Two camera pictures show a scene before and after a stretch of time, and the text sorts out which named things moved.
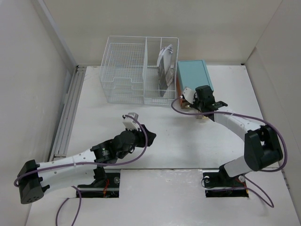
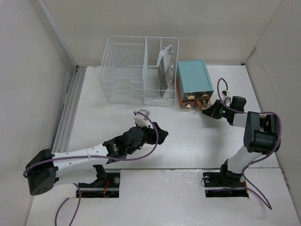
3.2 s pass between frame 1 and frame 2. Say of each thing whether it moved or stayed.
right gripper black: moved
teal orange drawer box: stayed
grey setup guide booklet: stayed
